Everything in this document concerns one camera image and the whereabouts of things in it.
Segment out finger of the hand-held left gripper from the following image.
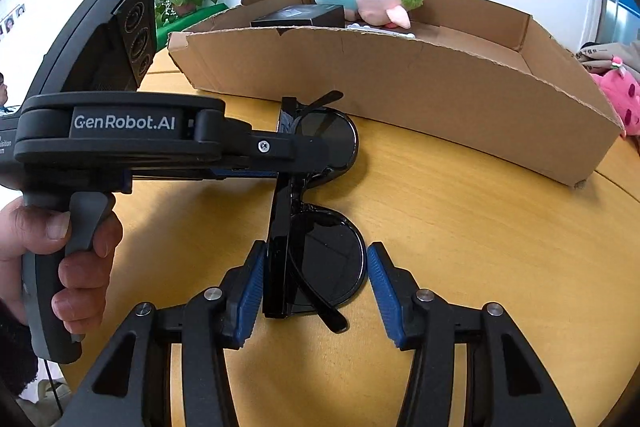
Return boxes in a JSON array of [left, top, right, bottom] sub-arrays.
[[249, 121, 333, 174], [131, 166, 281, 182]]

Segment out black sunglasses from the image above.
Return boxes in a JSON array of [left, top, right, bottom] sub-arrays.
[[261, 91, 370, 334]]

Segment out beige bag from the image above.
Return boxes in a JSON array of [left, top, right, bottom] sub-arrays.
[[575, 41, 640, 75]]

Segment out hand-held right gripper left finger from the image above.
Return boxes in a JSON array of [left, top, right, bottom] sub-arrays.
[[62, 239, 266, 427]]

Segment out wall photos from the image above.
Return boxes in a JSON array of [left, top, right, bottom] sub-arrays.
[[0, 4, 28, 40]]

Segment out cardboard box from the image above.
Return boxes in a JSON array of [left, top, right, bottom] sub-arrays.
[[167, 0, 626, 186]]

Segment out black product box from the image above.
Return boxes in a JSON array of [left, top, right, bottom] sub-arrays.
[[250, 4, 347, 28]]

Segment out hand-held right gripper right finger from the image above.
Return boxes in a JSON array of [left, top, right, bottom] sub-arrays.
[[366, 242, 576, 427]]

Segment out person's left hand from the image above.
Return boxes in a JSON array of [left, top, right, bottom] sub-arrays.
[[0, 197, 123, 338]]

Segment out person's left forearm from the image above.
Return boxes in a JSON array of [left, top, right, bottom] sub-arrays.
[[0, 297, 38, 403]]

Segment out pink plush toy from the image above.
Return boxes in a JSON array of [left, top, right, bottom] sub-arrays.
[[590, 69, 640, 136]]

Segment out wooden desktop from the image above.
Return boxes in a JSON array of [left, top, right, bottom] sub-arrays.
[[60, 49, 640, 427]]

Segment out white calculator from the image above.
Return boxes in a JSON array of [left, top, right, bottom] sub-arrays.
[[346, 23, 418, 39]]

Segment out black cable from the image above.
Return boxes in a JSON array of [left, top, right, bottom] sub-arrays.
[[37, 357, 66, 413]]

